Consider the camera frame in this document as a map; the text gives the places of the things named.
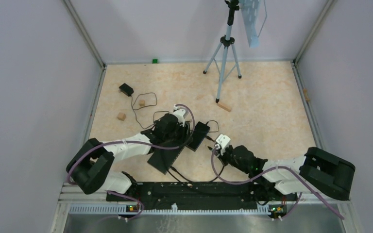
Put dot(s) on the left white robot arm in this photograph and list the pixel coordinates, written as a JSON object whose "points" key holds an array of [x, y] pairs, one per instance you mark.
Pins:
{"points": [[90, 168]]}

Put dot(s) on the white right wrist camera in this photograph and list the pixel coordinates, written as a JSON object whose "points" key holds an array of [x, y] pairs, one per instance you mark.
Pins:
{"points": [[222, 142]]}

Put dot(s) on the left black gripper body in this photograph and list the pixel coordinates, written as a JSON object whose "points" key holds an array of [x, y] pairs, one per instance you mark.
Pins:
{"points": [[179, 136]]}

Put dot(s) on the wooden block on frame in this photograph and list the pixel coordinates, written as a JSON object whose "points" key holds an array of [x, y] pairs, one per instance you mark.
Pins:
{"points": [[306, 96]]}

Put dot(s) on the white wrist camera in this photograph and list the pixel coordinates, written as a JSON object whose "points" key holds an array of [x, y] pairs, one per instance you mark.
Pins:
{"points": [[222, 142], [180, 113]]}

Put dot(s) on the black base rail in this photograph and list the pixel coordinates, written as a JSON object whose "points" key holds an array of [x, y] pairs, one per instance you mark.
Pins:
{"points": [[205, 196]]}

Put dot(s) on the black network switch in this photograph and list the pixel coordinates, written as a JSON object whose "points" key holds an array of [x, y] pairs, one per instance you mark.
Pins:
{"points": [[200, 132], [162, 160]]}

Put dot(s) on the long wooden block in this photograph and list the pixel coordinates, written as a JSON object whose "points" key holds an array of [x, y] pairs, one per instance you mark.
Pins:
{"points": [[224, 106]]}

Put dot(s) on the silver camera tripod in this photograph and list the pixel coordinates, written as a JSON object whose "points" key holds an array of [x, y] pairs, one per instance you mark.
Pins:
{"points": [[226, 42]]}

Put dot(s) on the wooden cube by cord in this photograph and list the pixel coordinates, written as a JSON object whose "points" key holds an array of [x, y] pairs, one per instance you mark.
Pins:
{"points": [[121, 116]]}

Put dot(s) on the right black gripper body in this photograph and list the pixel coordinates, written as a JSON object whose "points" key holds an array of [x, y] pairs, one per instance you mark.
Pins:
{"points": [[228, 157]]}

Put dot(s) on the perforated white panel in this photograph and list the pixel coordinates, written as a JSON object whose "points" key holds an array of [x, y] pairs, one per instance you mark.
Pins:
{"points": [[254, 14]]}

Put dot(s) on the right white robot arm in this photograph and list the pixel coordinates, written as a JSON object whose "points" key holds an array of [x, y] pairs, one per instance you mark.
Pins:
{"points": [[316, 170]]}

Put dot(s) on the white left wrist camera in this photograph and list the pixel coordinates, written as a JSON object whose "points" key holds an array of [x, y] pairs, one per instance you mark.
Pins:
{"points": [[180, 113]]}

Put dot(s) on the black power adapter with cord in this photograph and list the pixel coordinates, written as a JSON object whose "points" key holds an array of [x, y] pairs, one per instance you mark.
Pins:
{"points": [[128, 91]]}

